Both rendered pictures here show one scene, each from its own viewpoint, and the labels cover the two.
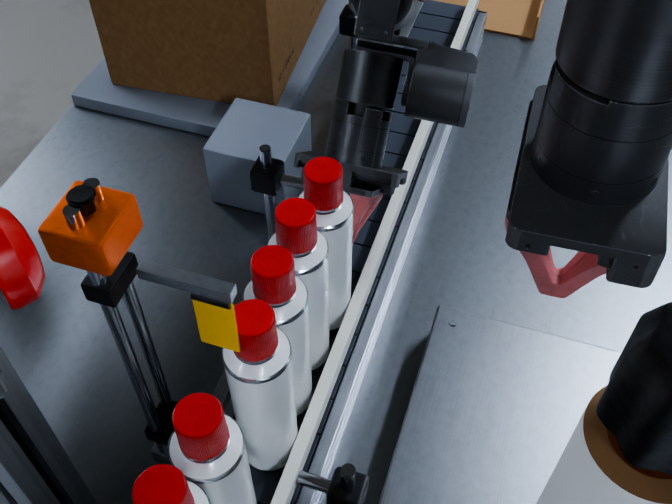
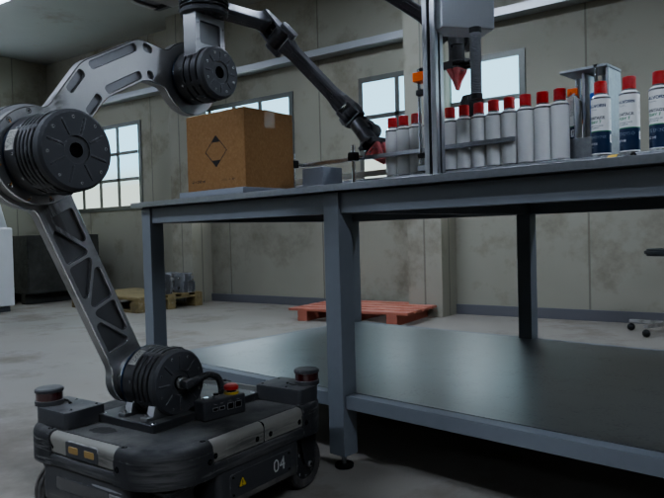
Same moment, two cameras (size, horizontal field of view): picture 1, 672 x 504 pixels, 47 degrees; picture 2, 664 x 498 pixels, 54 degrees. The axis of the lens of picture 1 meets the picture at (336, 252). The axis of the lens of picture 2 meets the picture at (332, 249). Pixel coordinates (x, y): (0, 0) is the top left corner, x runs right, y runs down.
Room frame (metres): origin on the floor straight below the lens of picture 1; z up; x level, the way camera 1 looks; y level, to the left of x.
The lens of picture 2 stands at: (-0.29, 2.19, 0.69)
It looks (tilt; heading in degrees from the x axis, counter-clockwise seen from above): 1 degrees down; 295
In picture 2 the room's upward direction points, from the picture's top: 2 degrees counter-clockwise
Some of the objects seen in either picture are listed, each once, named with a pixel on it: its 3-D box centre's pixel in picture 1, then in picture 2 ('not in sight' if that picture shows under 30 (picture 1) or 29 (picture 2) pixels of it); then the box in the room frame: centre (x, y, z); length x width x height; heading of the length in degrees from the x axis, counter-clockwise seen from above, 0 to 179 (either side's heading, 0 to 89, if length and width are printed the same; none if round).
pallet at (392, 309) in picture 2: not in sight; (367, 311); (1.66, -2.73, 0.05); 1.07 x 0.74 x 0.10; 171
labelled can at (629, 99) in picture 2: not in sight; (629, 116); (-0.29, 0.26, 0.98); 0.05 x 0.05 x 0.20
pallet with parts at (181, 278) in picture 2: not in sight; (135, 290); (4.29, -3.04, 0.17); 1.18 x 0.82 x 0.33; 169
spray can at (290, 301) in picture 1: (279, 336); (416, 144); (0.36, 0.05, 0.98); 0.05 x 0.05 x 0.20
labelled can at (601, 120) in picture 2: not in sight; (601, 119); (-0.22, 0.24, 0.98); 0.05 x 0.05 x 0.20
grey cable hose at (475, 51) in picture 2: not in sight; (475, 63); (0.12, 0.23, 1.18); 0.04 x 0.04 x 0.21
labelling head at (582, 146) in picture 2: not in sight; (590, 116); (-0.19, 0.13, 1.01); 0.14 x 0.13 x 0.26; 162
